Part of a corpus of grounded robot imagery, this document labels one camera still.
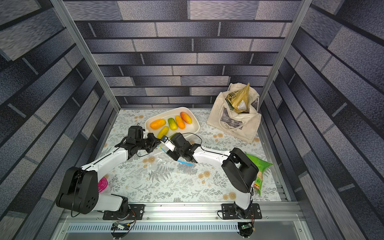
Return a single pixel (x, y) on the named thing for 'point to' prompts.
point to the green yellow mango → (172, 123)
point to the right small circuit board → (246, 226)
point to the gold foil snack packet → (238, 100)
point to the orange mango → (179, 122)
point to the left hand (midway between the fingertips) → (163, 138)
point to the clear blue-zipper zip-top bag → (160, 161)
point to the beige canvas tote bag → (242, 125)
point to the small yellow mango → (163, 131)
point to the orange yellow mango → (157, 123)
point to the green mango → (170, 137)
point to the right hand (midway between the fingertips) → (170, 147)
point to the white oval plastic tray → (189, 129)
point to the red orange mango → (186, 118)
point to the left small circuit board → (117, 226)
